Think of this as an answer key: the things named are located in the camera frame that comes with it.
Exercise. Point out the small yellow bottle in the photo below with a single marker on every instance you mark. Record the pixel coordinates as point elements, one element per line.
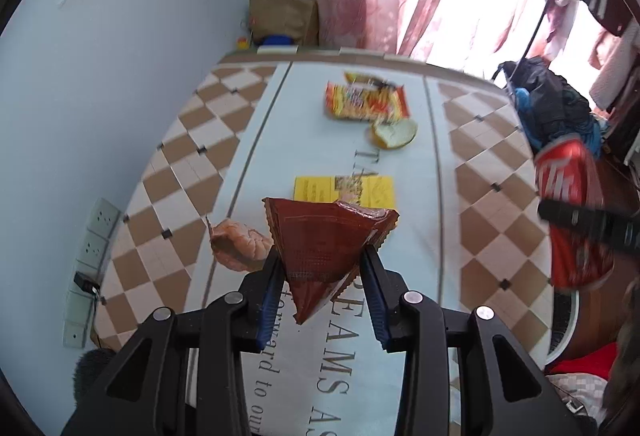
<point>242,43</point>

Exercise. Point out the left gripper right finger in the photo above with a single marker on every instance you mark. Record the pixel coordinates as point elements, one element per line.
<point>502,391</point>

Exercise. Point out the yellow citrus peel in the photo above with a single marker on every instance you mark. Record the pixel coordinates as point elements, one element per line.
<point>394,135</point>

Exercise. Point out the yellow cigarette box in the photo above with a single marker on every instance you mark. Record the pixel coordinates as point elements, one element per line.
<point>370,191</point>

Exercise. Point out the orange snack bag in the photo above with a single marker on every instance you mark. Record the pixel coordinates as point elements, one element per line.
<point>366,104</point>

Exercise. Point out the white wall sockets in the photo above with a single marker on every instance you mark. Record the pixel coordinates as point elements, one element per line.
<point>91,254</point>

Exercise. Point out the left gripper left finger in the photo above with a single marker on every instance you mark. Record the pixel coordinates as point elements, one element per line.
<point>181,373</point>

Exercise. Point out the red cola can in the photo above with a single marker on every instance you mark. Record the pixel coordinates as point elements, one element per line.
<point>571,202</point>

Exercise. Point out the pile of dark clothes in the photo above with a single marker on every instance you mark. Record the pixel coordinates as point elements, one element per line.
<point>548,107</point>

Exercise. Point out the torn snack bag strip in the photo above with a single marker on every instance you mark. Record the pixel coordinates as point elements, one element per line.
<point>369,80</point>

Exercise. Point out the white round trash bin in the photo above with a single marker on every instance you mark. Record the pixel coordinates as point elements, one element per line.
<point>566,307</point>

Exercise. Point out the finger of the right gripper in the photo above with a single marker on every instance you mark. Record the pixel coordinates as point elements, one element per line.
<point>617,231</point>

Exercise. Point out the black wall plug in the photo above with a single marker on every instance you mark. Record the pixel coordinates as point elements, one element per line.
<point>86,284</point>

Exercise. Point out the brown foil wrapper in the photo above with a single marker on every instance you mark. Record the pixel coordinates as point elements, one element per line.
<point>320,245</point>

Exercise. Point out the brown paper bag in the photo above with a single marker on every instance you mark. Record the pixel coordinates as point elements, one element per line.
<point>297,20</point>

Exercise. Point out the hanging clothes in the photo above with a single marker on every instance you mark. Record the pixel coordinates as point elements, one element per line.
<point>595,44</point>

